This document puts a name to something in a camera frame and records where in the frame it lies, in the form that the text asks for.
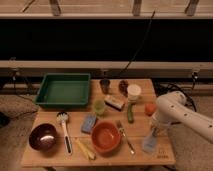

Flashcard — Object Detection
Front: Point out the white cup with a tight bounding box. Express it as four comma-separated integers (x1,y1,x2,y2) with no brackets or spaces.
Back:
127,84,141,101

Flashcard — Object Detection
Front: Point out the dark red toy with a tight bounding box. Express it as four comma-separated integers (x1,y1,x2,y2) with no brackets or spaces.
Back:
119,80,128,95

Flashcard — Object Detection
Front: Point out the black cable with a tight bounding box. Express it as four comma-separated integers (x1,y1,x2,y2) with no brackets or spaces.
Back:
120,9,157,75

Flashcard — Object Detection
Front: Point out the light blue towel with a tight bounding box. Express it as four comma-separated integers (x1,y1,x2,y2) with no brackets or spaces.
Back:
142,128,157,153

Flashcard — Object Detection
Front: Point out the orange bowl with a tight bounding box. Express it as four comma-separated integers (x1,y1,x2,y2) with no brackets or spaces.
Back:
91,121,121,155

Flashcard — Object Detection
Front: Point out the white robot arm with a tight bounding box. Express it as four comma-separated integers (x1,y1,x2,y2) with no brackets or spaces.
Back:
151,91,213,143

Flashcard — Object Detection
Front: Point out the green plastic tray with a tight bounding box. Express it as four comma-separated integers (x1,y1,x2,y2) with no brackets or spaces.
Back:
35,73,91,108

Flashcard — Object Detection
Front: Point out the green cucumber toy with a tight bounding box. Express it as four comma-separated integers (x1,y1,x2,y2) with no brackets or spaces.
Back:
127,103,134,123

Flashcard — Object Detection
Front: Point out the brush block with black base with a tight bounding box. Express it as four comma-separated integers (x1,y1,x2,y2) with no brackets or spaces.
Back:
104,95,125,111

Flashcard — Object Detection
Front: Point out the dark maroon bowl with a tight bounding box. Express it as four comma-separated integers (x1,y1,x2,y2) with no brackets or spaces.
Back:
29,123,57,151

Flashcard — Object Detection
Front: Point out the yellow banana toy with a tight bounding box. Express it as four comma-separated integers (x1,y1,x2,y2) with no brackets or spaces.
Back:
75,138,96,160

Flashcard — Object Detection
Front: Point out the metal fork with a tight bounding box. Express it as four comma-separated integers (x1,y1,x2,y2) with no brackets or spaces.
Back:
116,120,135,155

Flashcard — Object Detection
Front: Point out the dark metal cup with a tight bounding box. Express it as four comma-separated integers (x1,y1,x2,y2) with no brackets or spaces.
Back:
100,79,110,94

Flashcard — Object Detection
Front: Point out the orange fruit toy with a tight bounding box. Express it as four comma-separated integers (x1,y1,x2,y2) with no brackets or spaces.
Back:
144,103,157,116

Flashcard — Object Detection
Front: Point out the blue sponge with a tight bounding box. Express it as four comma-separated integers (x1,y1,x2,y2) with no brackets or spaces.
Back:
81,115,97,133

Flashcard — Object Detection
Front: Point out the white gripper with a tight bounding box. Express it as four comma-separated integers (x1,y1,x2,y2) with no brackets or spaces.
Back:
150,112,170,136

